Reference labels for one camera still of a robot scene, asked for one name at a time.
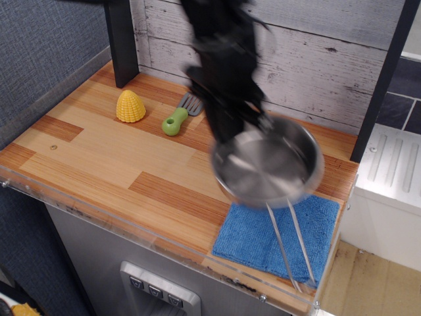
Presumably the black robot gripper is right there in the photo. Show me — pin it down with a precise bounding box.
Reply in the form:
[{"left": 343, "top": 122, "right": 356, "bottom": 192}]
[{"left": 187, "top": 39, "right": 274, "bottom": 144}]

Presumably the white toy sink unit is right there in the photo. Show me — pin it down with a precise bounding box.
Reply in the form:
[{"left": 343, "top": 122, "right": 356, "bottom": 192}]
[{"left": 341, "top": 124, "right": 420, "bottom": 271}]

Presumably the silver metal pot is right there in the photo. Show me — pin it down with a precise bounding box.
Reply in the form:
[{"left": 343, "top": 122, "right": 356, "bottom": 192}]
[{"left": 210, "top": 115, "right": 326, "bottom": 293}]

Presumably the silver dispenser button panel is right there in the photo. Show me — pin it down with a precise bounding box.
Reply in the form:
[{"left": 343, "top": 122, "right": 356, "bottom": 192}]
[{"left": 120, "top": 261, "right": 202, "bottom": 315}]

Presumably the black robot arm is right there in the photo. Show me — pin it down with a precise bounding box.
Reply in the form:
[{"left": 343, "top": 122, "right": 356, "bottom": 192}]
[{"left": 181, "top": 1, "right": 273, "bottom": 144}]

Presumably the black right post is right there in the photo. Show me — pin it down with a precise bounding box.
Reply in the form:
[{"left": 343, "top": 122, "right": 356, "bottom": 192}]
[{"left": 350, "top": 0, "right": 420, "bottom": 163}]

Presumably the grey toy fridge cabinet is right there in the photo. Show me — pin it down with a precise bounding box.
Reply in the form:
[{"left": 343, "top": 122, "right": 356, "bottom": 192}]
[{"left": 47, "top": 203, "right": 315, "bottom": 315}]

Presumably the yellow toy corn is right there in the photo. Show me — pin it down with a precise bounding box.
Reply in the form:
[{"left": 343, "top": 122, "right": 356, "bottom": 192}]
[{"left": 116, "top": 90, "right": 146, "bottom": 123}]

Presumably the green handled grey spatula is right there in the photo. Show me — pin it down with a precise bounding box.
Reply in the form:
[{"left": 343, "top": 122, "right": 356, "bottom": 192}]
[{"left": 161, "top": 92, "right": 203, "bottom": 136}]

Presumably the blue folded cloth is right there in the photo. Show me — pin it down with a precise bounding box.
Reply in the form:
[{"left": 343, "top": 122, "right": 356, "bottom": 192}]
[{"left": 212, "top": 196, "right": 339, "bottom": 287}]

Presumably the yellow object bottom left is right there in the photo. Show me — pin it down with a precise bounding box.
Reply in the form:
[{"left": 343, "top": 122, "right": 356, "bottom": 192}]
[{"left": 11, "top": 303, "right": 41, "bottom": 316}]

